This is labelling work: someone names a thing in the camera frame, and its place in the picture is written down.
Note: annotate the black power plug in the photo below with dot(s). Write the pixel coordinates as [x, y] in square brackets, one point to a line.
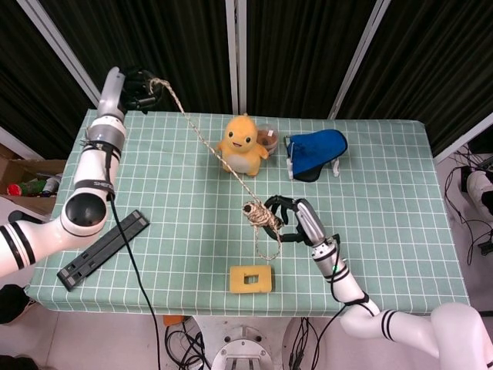
[486, 246]

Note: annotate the black folded bar stand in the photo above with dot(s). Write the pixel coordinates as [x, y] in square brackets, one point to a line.
[96, 254]

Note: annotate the green checkered tablecloth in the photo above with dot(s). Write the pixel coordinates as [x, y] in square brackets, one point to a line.
[173, 192]

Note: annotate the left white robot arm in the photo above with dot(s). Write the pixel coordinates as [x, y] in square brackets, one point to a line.
[92, 169]

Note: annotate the yellow plush dinosaur toy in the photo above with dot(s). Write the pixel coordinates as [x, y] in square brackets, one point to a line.
[240, 138]

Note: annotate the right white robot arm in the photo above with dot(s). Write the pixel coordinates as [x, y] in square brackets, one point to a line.
[454, 327]

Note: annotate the small orange object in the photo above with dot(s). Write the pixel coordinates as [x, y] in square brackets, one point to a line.
[172, 320]

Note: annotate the clear plastic snack jar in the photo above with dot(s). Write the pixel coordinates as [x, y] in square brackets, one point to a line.
[270, 138]

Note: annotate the yellow sponge with rectangular hole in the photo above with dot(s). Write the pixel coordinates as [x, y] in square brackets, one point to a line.
[239, 279]

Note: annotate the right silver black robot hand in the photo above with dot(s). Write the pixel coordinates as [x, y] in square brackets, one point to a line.
[310, 223]

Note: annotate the blue cloth with black lining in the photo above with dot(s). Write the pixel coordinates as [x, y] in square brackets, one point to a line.
[316, 148]

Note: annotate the white shoe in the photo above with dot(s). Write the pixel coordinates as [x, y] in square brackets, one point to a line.
[479, 190]

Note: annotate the white frame post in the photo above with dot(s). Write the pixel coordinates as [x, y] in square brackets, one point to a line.
[235, 58]
[462, 140]
[19, 144]
[358, 58]
[65, 54]

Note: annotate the cardboard box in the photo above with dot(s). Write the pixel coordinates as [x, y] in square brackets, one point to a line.
[15, 169]

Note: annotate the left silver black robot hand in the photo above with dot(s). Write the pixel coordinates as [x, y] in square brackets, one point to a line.
[113, 92]

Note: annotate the red round can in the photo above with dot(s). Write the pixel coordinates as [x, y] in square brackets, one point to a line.
[14, 189]

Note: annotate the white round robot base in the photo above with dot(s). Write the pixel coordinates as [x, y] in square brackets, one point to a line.
[242, 352]

